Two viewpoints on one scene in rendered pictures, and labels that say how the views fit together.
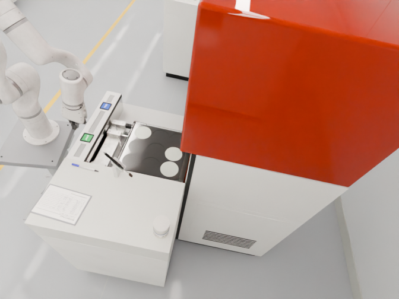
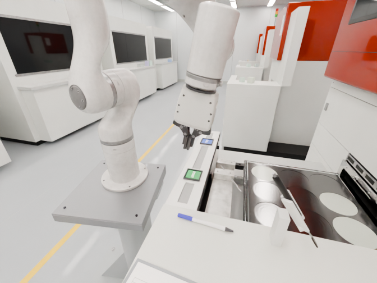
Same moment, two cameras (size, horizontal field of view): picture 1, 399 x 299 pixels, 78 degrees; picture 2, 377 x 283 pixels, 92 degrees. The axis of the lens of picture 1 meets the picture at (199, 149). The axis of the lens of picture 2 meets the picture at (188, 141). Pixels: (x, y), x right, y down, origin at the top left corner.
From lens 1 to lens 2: 0.92 m
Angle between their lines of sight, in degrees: 28
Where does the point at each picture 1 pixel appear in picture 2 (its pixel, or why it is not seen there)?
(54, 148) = (139, 196)
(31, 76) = (131, 81)
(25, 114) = (112, 137)
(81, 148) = (187, 189)
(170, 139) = (313, 182)
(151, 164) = (312, 220)
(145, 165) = not seen: hidden behind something
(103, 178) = (248, 249)
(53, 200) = not seen: outside the picture
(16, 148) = (88, 196)
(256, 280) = not seen: outside the picture
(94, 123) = (198, 159)
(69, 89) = (216, 28)
